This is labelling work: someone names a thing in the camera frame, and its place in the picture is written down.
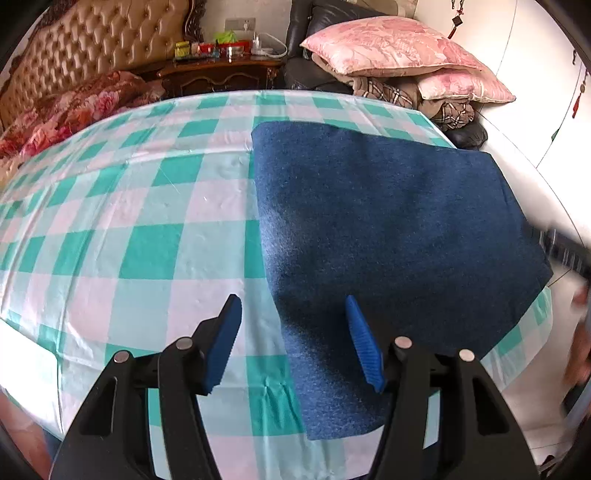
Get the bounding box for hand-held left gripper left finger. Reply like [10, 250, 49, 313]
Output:
[50, 294, 244, 480]

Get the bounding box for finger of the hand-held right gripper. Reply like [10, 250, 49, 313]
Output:
[523, 222, 562, 260]

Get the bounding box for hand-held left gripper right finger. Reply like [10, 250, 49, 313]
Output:
[345, 295, 541, 480]

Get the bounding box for blue denim pants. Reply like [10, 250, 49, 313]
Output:
[251, 121, 554, 442]

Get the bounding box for person's right hand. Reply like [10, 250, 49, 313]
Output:
[564, 284, 591, 387]

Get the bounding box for red hanging tassel ornament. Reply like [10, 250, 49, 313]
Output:
[572, 52, 590, 119]

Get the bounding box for green white checkered bed sheet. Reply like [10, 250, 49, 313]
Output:
[0, 89, 555, 480]

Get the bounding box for small pink floral pillow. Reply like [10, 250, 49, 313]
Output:
[414, 67, 516, 104]

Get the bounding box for brown plaid blanket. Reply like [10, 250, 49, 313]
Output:
[311, 52, 482, 133]

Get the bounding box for large pink floral pillow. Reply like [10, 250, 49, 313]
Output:
[300, 16, 484, 78]

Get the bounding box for dark wooden nightstand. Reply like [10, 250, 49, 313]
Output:
[124, 56, 285, 99]

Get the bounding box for red floral blanket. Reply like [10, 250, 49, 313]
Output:
[0, 70, 165, 160]

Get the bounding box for white power strip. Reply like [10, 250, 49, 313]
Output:
[251, 33, 288, 59]

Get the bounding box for black leather chair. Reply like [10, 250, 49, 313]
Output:
[283, 0, 489, 149]

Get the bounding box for tufted beige headboard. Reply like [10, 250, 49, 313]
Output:
[0, 0, 208, 131]

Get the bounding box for dark hanging wall ornament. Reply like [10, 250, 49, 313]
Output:
[450, 0, 465, 40]

